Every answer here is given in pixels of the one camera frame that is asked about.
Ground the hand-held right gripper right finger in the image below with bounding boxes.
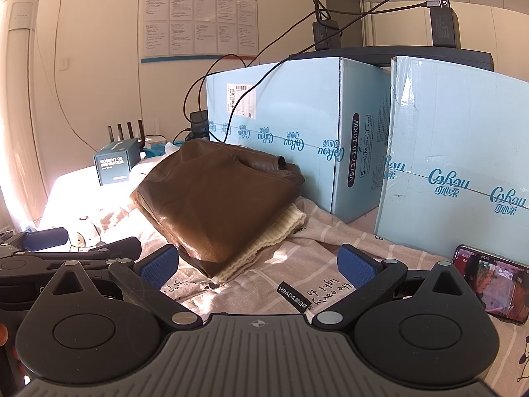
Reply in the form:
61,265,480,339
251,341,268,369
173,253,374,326
311,244,487,332

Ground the printed striped bedsheet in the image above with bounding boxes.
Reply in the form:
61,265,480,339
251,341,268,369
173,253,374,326
39,165,529,397

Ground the light blue cardboard box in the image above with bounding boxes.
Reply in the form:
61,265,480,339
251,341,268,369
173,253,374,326
205,57,392,225
374,55,529,263

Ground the black power adapter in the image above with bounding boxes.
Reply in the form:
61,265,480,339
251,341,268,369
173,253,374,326
312,20,342,52
427,0,459,49
188,110,210,137

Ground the wall poster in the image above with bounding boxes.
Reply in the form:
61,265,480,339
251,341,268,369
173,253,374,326
141,0,258,64

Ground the black router with antennas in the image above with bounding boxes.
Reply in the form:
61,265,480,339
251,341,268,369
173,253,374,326
106,120,146,154

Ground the small grey-blue box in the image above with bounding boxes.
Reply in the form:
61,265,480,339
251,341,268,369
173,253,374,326
93,140,140,186

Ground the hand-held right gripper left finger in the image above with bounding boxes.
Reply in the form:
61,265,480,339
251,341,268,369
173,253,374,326
39,244,204,332

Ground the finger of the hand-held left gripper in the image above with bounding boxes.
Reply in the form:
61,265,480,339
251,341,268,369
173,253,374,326
0,237,142,276
0,227,69,257

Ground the brown leather jacket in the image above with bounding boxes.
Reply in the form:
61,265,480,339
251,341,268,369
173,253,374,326
131,138,306,279

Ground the black smartphone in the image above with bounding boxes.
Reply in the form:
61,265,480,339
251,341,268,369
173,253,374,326
450,245,529,325

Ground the dark flat board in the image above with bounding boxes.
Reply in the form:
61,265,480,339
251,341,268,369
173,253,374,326
289,45,494,71

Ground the black cable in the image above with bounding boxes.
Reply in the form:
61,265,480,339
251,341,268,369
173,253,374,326
339,2,432,34

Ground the cream knitted sweater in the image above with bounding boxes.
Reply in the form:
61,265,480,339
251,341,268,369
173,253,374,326
214,204,307,286

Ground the white tower air conditioner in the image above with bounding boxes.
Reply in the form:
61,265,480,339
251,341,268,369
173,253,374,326
0,0,52,224

